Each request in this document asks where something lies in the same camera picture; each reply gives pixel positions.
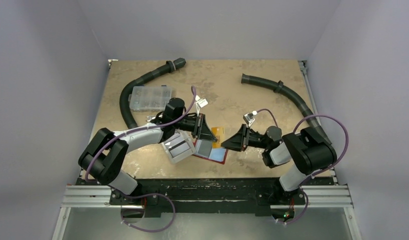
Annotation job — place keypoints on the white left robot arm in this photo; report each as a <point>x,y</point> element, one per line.
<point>174,130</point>

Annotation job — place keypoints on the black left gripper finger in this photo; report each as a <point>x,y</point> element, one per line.
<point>209,139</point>
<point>205,132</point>

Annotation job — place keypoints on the clear plastic screw box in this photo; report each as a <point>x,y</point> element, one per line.
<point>149,98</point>

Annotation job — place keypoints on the red leather card holder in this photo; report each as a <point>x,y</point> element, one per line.
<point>218,155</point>

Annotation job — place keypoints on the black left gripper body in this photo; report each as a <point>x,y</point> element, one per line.
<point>192,125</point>

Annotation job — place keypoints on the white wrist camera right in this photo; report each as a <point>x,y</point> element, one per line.
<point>249,118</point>

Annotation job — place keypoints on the white plastic card box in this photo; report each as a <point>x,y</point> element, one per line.
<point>178,136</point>

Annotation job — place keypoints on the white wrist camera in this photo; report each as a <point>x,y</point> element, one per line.
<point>200,102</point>
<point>249,118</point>

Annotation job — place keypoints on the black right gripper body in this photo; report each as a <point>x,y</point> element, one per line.
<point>245,138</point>

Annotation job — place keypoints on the gold credit card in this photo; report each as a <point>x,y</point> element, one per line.
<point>219,133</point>

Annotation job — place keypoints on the silver open-end wrench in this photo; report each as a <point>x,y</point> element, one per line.
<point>151,119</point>

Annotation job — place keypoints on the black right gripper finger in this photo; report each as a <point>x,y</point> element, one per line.
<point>241,134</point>
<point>234,144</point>

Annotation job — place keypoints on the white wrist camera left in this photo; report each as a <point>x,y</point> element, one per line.
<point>200,102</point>

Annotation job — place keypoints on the aluminium frame rail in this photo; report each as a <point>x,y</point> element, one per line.
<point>218,81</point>

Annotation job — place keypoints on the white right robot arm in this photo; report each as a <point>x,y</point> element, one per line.
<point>308,151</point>

